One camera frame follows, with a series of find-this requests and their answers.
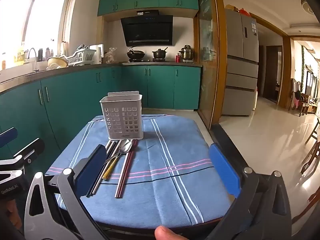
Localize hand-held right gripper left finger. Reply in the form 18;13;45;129
24;144;110;240

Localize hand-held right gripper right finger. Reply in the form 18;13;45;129
205;143;293;240

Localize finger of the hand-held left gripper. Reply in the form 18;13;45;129
0;127;18;148
14;138;46;167

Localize gold handled spoon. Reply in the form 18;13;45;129
102;140;125;180

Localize black chopstick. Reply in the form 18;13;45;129
86;141;116;197

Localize red chopstick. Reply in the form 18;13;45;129
117;140;139;197
114;140;135;198

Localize silver spoon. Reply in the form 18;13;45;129
104;139;133;164

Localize white perforated utensil basket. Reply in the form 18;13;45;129
99;91;145;140

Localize person's left hand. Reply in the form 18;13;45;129
4;199;24;230

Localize person's right hand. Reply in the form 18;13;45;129
154;225;186;240

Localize blue striped cloth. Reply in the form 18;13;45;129
46;115;237;230

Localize green base cabinets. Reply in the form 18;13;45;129
0;65;202;180

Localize chrome faucet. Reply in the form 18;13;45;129
26;47;40;72

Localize cream bowls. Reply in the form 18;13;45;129
47;57;68;70

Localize wooden chair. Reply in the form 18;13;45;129
300;117;320;178
289;79;310;117

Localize white dish rack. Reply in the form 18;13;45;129
65;45;97;67

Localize grey refrigerator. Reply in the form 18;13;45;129
221;8;259;117

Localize dark wooden door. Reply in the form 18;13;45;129
265;45;283;103

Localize wooden framed glass door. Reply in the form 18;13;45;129
194;0;225;130

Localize white cutting board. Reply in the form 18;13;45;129
90;44;104;64

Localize clear plastic bag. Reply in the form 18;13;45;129
105;47;118;64

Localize window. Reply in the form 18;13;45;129
0;0;78;70

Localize steel stock pot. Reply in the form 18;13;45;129
179;45;195;61

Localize black wok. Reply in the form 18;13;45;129
127;47;146;61

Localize gas stove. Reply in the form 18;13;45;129
129;58;170;63

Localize green garland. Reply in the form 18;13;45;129
300;46;306;85

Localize black cooking pot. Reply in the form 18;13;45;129
152;47;168;60

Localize black range hood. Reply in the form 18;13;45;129
120;10;174;47

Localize ceiling lamp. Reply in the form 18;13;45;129
301;0;313;13

